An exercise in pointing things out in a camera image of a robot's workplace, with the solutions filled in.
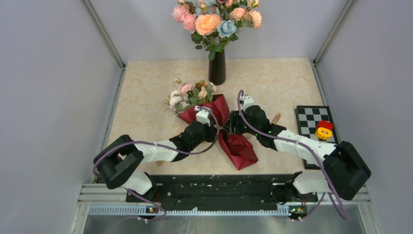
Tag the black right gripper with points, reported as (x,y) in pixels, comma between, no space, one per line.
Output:
(234,122)

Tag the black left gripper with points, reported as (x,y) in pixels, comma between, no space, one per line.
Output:
(212,132)

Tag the beige satin ribbon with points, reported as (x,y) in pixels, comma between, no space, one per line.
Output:
(273,121)

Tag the red paper bouquet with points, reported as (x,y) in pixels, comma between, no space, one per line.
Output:
(183,101)

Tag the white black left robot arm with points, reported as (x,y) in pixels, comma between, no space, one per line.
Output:
(117,164)

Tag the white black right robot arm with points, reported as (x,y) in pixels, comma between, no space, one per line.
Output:
(343,172)

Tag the black cylindrical vase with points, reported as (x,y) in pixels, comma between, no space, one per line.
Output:
(217,69)

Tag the red yellow toy block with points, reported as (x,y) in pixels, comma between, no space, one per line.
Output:
(324,130)

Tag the colourful artificial flower bunch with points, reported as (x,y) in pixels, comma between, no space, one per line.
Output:
(213,24)

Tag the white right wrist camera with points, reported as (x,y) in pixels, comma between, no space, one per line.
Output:
(245,101)

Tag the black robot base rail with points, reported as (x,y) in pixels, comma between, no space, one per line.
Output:
(225,192)

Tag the white toothed cable duct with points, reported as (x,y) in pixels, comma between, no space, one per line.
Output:
(149,210)

